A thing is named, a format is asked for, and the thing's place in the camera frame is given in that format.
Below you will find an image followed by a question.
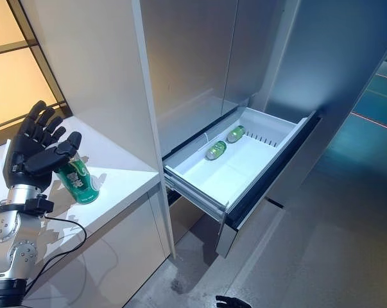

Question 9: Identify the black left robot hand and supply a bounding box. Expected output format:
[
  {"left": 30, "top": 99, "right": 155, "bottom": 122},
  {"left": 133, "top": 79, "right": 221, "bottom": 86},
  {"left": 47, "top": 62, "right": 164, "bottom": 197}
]
[{"left": 2, "top": 100, "right": 83, "bottom": 190}]

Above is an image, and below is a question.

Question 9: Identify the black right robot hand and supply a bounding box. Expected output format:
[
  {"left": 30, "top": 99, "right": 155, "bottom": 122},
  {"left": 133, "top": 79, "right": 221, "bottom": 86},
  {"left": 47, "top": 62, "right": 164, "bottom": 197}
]
[{"left": 214, "top": 295, "right": 255, "bottom": 308}]

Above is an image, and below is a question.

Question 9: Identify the green drink can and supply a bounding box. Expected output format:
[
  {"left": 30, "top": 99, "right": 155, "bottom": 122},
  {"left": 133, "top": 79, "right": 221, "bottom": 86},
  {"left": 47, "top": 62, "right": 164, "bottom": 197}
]
[
  {"left": 56, "top": 150, "right": 99, "bottom": 205},
  {"left": 225, "top": 125, "right": 246, "bottom": 144},
  {"left": 205, "top": 140, "right": 227, "bottom": 160}
]

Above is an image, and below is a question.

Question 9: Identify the fridge drawer with white tray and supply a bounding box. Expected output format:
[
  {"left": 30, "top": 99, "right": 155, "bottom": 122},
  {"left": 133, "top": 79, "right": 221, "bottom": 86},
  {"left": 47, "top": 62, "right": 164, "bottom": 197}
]
[{"left": 162, "top": 105, "right": 323, "bottom": 259}]

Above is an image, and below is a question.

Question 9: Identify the stainless steel fridge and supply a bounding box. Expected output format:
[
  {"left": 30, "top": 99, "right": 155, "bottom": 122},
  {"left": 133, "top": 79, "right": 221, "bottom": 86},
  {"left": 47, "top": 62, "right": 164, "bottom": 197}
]
[{"left": 138, "top": 0, "right": 302, "bottom": 248}]

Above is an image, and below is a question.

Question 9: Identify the white counter cabinet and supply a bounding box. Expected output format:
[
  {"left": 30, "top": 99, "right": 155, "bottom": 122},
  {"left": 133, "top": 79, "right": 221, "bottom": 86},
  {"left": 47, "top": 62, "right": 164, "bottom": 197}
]
[{"left": 0, "top": 114, "right": 172, "bottom": 308}]

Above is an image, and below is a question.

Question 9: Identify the tall white cabinet panel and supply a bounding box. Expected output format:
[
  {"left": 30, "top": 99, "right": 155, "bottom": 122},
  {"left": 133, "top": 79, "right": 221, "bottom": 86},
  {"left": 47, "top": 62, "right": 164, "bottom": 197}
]
[{"left": 19, "top": 0, "right": 177, "bottom": 259}]

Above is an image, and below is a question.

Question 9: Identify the tall silver side cabinet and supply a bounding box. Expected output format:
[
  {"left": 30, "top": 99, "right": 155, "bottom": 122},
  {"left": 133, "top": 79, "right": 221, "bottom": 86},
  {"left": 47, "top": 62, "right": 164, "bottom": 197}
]
[{"left": 262, "top": 0, "right": 387, "bottom": 208}]

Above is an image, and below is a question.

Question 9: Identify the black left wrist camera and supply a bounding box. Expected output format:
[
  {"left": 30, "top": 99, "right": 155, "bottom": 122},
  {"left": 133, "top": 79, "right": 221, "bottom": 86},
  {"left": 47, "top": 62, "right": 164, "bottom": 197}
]
[{"left": 0, "top": 197, "right": 55, "bottom": 215}]

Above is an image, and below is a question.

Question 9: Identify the dark window frame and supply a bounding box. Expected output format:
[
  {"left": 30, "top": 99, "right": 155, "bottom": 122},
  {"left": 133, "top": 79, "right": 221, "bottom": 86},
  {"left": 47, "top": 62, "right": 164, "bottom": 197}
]
[{"left": 0, "top": 0, "right": 74, "bottom": 151}]

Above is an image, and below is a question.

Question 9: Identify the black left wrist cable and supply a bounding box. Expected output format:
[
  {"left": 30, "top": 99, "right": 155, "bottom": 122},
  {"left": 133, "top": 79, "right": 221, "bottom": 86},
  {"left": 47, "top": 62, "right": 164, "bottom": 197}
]
[{"left": 19, "top": 215, "right": 87, "bottom": 298}]

